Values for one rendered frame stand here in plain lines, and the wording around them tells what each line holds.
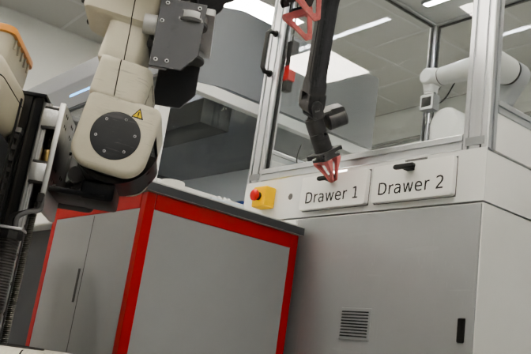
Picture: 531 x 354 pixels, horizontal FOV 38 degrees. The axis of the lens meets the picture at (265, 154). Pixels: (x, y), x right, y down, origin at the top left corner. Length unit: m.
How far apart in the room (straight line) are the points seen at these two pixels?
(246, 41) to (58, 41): 3.52
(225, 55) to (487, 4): 1.33
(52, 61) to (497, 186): 4.99
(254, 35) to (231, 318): 1.48
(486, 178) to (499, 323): 0.37
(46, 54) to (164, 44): 4.95
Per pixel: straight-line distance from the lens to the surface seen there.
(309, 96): 2.25
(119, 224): 2.21
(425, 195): 2.12
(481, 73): 2.16
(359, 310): 2.22
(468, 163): 2.08
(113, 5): 1.75
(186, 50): 1.65
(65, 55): 6.64
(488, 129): 2.08
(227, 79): 3.20
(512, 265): 2.11
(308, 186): 2.47
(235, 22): 3.30
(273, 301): 2.36
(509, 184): 2.13
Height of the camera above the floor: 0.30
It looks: 16 degrees up
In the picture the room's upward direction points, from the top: 8 degrees clockwise
